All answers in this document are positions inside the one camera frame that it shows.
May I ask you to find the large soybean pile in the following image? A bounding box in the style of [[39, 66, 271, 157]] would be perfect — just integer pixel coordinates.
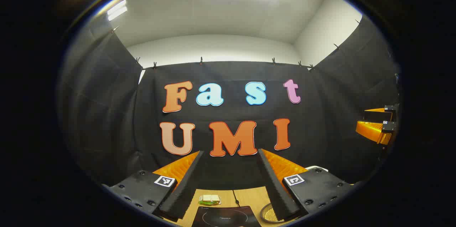
[[265, 207, 280, 221]]

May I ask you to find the small ceiling light panel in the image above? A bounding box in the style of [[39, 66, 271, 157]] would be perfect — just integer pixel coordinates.
[[107, 0, 128, 21]]

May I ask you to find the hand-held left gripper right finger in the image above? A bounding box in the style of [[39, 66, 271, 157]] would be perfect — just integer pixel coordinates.
[[258, 148, 361, 221]]

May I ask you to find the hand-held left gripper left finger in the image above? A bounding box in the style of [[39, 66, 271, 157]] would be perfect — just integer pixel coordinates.
[[103, 150, 205, 220]]

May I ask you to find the stainless steel pot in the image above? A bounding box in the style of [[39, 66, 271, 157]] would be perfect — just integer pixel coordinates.
[[259, 202, 285, 224]]

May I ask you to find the sandwich with lettuce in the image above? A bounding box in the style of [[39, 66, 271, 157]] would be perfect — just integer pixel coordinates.
[[200, 195, 221, 205]]

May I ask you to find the small white plate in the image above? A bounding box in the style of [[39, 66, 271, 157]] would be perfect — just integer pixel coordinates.
[[198, 194, 222, 206]]

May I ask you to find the black backdrop cloth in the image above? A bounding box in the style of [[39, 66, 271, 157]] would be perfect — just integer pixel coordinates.
[[59, 15, 401, 192]]

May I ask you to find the black induction cooktop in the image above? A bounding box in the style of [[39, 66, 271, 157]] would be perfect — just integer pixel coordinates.
[[192, 206, 262, 227]]

